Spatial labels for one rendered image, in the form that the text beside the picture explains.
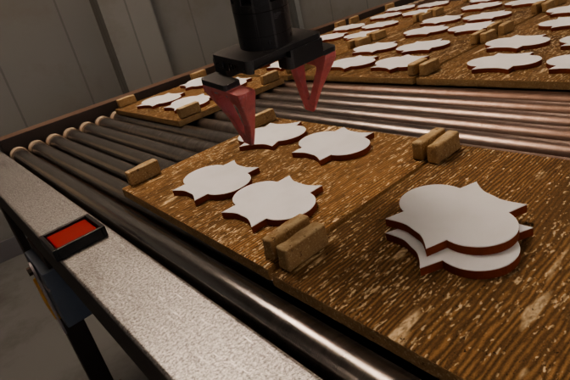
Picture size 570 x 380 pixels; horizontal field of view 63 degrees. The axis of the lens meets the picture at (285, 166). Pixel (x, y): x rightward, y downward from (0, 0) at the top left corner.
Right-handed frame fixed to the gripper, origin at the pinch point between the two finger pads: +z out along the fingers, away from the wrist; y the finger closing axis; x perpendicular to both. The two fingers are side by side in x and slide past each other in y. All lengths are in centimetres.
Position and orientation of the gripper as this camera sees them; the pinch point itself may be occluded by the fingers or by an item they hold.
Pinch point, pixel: (280, 120)
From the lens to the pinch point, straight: 53.8
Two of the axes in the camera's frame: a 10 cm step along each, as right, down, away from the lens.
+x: 6.7, 2.9, -6.9
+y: -7.3, 4.4, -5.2
